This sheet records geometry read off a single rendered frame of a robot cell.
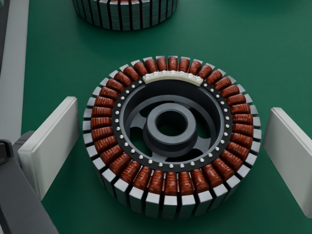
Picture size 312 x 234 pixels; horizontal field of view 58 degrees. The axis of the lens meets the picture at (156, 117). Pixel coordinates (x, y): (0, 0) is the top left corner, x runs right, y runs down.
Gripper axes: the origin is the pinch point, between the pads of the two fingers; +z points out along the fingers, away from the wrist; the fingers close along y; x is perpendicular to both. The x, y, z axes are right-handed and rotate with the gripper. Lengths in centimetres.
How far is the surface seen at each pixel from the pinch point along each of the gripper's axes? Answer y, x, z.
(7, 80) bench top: -14.0, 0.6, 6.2
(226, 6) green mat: 5.7, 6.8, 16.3
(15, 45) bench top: -14.7, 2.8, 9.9
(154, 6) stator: -1.9, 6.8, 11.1
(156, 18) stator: -1.7, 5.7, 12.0
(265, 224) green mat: 6.0, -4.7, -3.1
